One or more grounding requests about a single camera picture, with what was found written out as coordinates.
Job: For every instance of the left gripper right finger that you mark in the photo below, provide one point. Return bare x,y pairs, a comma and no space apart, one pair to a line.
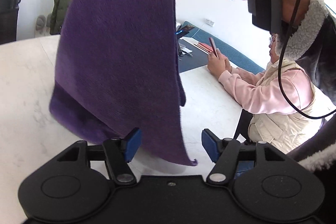
225,154

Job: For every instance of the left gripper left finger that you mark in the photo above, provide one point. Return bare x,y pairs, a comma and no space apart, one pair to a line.
116,154

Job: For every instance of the purple towel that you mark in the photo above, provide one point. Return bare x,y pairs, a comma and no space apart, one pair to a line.
116,70

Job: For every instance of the operator fleece-cuffed forearm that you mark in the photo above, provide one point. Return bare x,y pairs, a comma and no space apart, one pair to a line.
312,47

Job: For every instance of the blue table mat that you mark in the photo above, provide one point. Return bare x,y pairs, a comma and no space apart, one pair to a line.
234,55

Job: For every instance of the red smartphone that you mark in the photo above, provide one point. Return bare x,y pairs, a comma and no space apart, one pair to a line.
212,43

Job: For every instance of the woman in pink sweater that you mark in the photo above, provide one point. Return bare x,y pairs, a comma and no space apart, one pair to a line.
282,100

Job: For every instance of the grey slippers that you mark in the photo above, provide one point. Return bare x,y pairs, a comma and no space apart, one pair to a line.
43,22

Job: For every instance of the black water dispenser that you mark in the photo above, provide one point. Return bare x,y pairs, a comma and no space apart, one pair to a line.
9,19

